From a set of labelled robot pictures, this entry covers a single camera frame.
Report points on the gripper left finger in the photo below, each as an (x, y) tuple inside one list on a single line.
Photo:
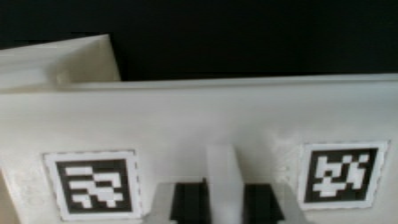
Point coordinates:
[(191, 203)]

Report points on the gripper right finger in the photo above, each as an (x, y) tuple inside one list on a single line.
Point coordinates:
[(262, 209)]

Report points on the white cabinet door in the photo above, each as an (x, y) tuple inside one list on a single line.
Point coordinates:
[(108, 140)]

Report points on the white cabinet body box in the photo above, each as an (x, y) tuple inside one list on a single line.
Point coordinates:
[(60, 63)]

